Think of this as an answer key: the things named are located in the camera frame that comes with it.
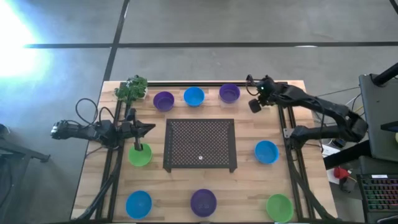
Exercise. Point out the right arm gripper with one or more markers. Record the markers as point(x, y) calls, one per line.
point(265, 90)

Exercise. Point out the black diagonal bar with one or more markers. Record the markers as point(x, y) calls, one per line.
point(348, 154)

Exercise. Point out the small red object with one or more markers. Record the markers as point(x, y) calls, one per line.
point(340, 172)

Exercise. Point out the black perforated metal rack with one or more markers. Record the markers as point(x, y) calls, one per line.
point(200, 140)

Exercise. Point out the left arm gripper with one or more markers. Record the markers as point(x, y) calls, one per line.
point(130, 129)

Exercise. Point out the dark grey flat panel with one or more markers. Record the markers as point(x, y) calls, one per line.
point(379, 118)

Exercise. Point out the black aluminium frame rail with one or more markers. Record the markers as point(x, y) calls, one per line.
point(294, 193)
point(115, 193)

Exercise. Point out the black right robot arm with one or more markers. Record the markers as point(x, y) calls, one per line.
point(311, 101)

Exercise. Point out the white paper sheet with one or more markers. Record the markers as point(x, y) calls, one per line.
point(329, 151)

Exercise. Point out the black metal stand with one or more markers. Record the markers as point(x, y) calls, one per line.
point(37, 156)

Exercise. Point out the green plant in white pot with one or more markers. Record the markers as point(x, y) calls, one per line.
point(132, 88)

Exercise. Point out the purple plastic mini bowl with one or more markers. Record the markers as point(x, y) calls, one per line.
point(203, 202)
point(163, 101)
point(229, 93)

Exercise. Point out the blue plastic mini bowl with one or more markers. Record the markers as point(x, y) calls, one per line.
point(138, 204)
point(266, 152)
point(194, 96)

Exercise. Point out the backlit laptop keyboard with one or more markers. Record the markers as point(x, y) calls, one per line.
point(379, 194)

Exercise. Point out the green plastic mini bowl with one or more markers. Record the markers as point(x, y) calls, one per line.
point(279, 208)
point(141, 158)

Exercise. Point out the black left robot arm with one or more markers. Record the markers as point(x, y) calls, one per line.
point(87, 132)

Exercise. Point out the black round pole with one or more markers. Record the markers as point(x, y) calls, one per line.
point(387, 74)

